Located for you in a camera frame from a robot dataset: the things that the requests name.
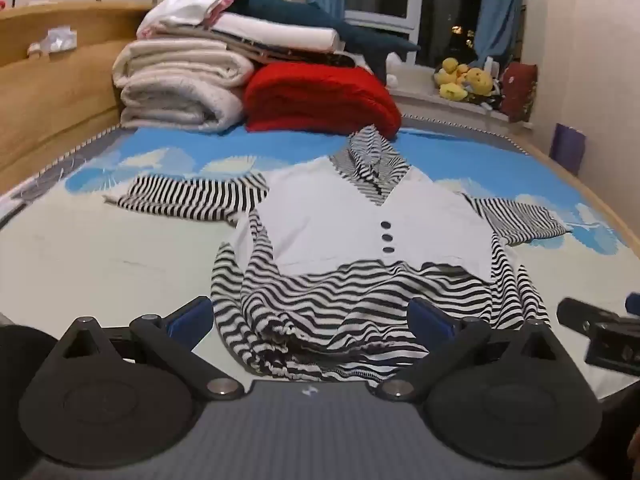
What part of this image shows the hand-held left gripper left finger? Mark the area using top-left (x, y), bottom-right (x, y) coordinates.
top-left (55, 296), bottom-right (246, 401)

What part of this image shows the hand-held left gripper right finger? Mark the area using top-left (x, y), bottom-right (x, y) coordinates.
top-left (367, 298), bottom-right (571, 401)

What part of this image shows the striped and white shirt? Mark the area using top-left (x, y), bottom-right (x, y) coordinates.
top-left (102, 127), bottom-right (573, 387)

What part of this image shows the blue and white printed bedsheet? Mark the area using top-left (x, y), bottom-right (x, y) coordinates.
top-left (0, 115), bottom-right (640, 411)

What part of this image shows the purple box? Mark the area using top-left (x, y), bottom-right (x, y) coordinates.
top-left (549, 123), bottom-right (587, 176)

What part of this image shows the folded white quilt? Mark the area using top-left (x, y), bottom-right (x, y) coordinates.
top-left (111, 39), bottom-right (257, 134)

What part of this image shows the red bag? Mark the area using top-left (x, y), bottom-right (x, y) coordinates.
top-left (501, 62), bottom-right (539, 122)

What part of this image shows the yellow plush duck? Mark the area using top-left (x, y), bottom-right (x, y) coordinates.
top-left (432, 57), bottom-right (472, 102)

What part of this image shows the yellow plush bear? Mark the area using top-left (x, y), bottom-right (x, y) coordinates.
top-left (465, 67), bottom-right (497, 97)

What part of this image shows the folded red blanket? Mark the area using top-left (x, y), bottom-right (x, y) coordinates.
top-left (243, 62), bottom-right (402, 140)

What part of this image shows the wooden headboard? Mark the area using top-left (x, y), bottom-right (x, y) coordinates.
top-left (0, 2), bottom-right (157, 196)

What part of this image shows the folded cream cloth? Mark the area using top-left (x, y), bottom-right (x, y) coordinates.
top-left (210, 12), bottom-right (342, 54)

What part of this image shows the pink and white cloth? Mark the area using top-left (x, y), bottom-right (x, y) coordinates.
top-left (136, 0), bottom-right (237, 41)

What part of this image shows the crumpled white tissue pack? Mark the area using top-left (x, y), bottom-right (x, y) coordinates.
top-left (27, 27), bottom-right (79, 57)

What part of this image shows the teal plush shark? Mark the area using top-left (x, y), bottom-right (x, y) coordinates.
top-left (229, 0), bottom-right (422, 86)

